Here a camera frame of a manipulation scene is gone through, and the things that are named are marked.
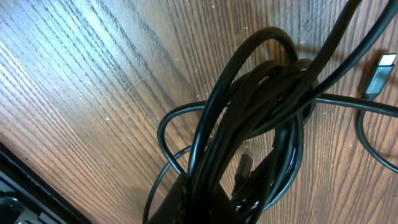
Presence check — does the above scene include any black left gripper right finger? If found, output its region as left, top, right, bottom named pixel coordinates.
left=189, top=185, right=245, bottom=224

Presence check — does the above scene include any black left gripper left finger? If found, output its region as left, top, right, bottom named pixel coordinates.
left=146, top=174, right=188, bottom=224

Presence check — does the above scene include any black USB cable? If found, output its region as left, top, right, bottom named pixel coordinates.
left=356, top=53, right=398, bottom=174
left=142, top=0, right=398, bottom=224

